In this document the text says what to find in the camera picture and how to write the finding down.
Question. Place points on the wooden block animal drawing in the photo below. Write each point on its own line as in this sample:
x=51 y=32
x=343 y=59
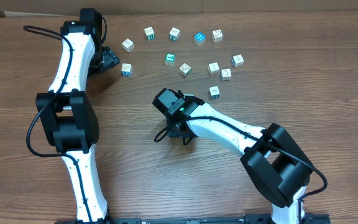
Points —
x=185 y=70

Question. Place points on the wooden block blue edge centre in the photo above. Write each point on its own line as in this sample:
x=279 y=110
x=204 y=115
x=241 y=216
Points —
x=226 y=74

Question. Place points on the wooden block umbrella right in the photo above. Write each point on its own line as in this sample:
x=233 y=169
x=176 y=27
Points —
x=237 y=61

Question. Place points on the wooden block top right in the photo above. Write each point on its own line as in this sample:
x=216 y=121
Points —
x=217 y=35

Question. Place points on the green number seven block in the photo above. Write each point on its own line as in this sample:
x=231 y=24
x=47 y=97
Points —
x=170 y=59

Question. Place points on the wooden block teal side top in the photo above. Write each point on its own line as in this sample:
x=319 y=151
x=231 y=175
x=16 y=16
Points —
x=174 y=34

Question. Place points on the cardboard backdrop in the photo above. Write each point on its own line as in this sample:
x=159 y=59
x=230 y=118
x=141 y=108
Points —
x=111 y=7

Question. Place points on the wooden block green side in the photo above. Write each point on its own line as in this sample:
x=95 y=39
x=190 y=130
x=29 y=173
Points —
x=149 y=33

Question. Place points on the wooden block blue side left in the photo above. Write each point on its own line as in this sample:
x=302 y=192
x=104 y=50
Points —
x=126 y=69

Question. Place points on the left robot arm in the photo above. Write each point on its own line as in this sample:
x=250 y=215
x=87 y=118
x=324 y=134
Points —
x=67 y=116

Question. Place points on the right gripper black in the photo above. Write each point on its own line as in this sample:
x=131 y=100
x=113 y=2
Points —
x=176 y=133

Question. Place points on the plain wooden block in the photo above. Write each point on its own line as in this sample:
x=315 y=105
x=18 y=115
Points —
x=213 y=68

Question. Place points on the wooden block blue T side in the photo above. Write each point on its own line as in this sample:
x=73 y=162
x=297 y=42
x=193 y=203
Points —
x=214 y=92

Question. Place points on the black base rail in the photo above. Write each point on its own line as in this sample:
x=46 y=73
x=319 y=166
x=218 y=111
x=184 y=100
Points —
x=246 y=219

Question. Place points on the blue top wooden block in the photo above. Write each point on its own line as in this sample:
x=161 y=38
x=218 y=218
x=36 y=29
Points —
x=199 y=39

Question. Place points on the wooden block far left upper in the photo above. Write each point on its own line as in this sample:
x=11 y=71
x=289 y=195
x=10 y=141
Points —
x=128 y=45

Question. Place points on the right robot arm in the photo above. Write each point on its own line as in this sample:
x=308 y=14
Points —
x=277 y=166

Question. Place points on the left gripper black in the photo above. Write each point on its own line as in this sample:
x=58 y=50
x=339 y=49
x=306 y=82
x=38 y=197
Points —
x=111 y=61

